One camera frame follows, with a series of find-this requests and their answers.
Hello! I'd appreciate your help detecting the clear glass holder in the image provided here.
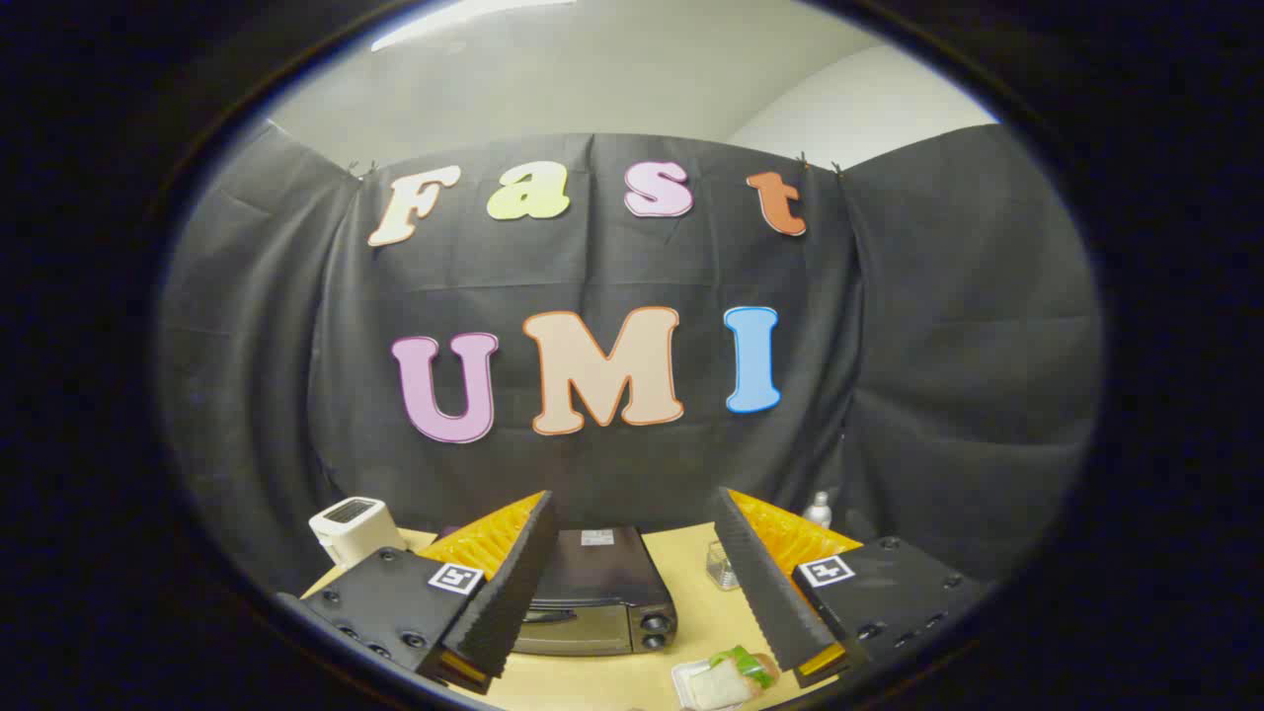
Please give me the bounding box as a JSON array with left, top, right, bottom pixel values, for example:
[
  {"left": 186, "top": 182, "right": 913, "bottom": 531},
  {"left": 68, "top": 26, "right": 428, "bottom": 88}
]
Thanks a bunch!
[{"left": 706, "top": 539, "right": 742, "bottom": 592}]

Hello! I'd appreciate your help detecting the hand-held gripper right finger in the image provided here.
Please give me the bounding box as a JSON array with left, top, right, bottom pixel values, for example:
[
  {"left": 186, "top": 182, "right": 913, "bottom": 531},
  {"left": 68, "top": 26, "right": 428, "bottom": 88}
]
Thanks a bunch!
[{"left": 713, "top": 487, "right": 988, "bottom": 689}]

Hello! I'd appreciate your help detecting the lettuce sandwich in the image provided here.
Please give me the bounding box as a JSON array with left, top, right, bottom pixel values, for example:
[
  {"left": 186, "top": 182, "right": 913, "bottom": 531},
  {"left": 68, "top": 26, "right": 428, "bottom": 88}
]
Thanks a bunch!
[{"left": 688, "top": 646, "right": 781, "bottom": 710}]

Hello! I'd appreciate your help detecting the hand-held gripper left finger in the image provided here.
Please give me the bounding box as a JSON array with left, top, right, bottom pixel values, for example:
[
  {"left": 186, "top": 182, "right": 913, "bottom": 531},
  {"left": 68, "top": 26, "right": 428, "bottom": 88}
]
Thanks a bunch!
[{"left": 279, "top": 491, "right": 560, "bottom": 695}]

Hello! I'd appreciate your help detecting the black toaster oven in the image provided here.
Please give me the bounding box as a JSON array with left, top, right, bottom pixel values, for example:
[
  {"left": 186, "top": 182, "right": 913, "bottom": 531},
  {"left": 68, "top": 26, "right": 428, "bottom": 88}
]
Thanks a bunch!
[{"left": 511, "top": 526, "right": 678, "bottom": 658}]

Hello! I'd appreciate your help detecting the white plastic tray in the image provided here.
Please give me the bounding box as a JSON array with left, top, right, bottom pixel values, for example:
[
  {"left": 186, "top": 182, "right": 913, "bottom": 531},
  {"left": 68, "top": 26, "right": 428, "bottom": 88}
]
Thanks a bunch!
[{"left": 671, "top": 660, "right": 751, "bottom": 711}]

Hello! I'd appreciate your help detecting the white pop-up toaster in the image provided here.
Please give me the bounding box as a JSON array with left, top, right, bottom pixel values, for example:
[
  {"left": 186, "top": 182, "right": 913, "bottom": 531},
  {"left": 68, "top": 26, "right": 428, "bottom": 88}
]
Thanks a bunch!
[{"left": 309, "top": 497, "right": 408, "bottom": 569}]

